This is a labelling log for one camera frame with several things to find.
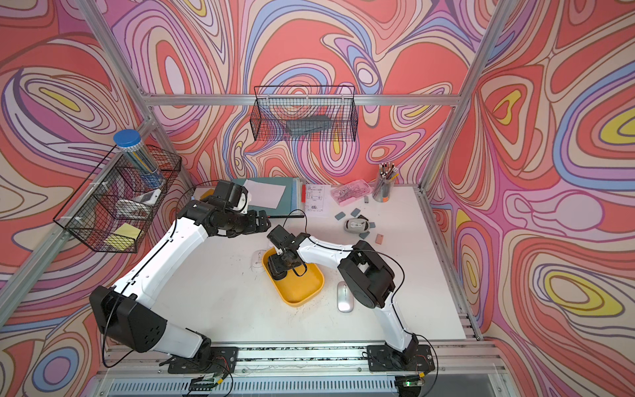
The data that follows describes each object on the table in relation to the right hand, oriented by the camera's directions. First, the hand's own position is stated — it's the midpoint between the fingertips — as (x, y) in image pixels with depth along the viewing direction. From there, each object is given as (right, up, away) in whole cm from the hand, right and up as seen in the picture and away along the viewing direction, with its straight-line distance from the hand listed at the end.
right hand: (282, 270), depth 92 cm
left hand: (-5, +18, -12) cm, 22 cm away
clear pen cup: (+43, +38, +11) cm, 58 cm away
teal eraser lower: (+33, +12, +10) cm, 36 cm away
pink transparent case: (+28, +32, +26) cm, 50 cm away
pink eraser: (+39, +11, +10) cm, 42 cm away
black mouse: (+30, +16, +10) cm, 35 cm away
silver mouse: (+23, -8, -7) cm, 25 cm away
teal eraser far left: (+23, +21, +17) cm, 35 cm away
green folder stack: (+1, +27, +21) cm, 34 cm away
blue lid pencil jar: (-42, +37, -13) cm, 57 cm away
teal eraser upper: (+31, +22, +19) cm, 42 cm away
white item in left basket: (-38, +27, -18) cm, 50 cm away
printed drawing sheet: (+13, +28, +23) cm, 39 cm away
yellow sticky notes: (-37, +16, -28) cm, 49 cm away
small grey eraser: (+36, +28, +23) cm, 51 cm away
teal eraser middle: (+37, +17, +12) cm, 42 cm away
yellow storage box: (+5, -6, -3) cm, 9 cm away
